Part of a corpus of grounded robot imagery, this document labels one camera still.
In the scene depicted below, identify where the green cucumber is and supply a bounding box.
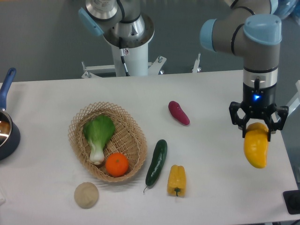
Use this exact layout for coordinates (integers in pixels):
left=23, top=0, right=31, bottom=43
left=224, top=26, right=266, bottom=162
left=143, top=139, right=168, bottom=193

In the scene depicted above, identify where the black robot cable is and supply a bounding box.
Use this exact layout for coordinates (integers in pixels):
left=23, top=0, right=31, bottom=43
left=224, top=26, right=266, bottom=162
left=118, top=37, right=130, bottom=77

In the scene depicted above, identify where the yellow mango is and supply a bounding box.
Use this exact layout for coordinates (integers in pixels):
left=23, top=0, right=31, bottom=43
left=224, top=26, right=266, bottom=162
left=244, top=122, right=269, bottom=169

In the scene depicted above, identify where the purple sweet potato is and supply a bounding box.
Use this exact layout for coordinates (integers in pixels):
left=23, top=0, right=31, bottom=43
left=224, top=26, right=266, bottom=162
left=168, top=101, right=190, bottom=126

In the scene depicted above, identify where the white metal frame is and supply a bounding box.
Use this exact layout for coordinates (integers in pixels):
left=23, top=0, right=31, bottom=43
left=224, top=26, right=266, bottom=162
left=287, top=80, right=300, bottom=117

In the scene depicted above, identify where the black device at table edge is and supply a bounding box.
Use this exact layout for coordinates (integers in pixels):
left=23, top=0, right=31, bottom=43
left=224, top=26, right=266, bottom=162
left=283, top=190, right=300, bottom=215

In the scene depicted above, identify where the blue saucepan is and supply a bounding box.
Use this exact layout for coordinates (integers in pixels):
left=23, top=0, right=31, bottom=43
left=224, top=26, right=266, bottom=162
left=0, top=67, right=21, bottom=160

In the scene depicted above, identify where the orange fruit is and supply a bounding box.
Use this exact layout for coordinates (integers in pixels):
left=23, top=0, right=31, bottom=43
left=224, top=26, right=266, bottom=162
left=105, top=152, right=129, bottom=177

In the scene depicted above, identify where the yellow bell pepper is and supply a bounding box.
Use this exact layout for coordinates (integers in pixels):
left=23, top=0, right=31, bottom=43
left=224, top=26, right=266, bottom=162
left=167, top=165, right=187, bottom=197

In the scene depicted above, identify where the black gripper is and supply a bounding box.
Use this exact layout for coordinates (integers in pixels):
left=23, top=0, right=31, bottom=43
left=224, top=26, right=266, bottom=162
left=229, top=84, right=289, bottom=142

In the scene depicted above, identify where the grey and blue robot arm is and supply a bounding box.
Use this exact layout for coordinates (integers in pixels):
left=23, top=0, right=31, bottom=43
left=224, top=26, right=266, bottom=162
left=78, top=0, right=289, bottom=136

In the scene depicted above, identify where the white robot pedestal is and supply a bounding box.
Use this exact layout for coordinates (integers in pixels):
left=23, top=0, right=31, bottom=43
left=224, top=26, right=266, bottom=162
left=81, top=14, right=202, bottom=79

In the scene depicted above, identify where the woven wicker basket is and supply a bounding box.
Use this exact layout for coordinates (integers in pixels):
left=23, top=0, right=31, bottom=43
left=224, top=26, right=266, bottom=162
left=68, top=102, right=147, bottom=182

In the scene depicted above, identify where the green bok choy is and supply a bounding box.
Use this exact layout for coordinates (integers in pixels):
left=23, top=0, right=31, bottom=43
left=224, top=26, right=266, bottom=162
left=83, top=114, right=115, bottom=165

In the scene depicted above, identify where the beige steamed bun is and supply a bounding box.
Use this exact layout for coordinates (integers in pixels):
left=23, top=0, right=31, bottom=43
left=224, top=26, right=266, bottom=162
left=74, top=182, right=99, bottom=209

